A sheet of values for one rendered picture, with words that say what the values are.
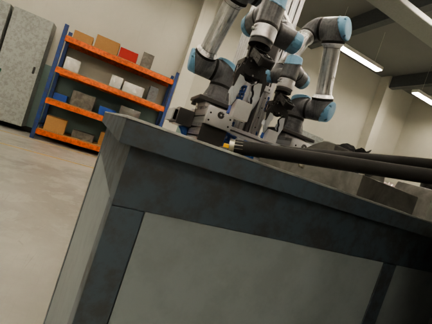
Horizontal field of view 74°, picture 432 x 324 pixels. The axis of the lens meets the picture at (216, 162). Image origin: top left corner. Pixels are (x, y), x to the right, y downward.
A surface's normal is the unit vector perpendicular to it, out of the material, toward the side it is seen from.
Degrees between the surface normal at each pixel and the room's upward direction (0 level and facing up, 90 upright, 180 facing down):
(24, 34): 90
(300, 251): 90
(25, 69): 90
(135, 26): 90
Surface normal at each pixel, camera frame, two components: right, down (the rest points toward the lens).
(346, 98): 0.35, 0.15
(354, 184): -0.86, -0.28
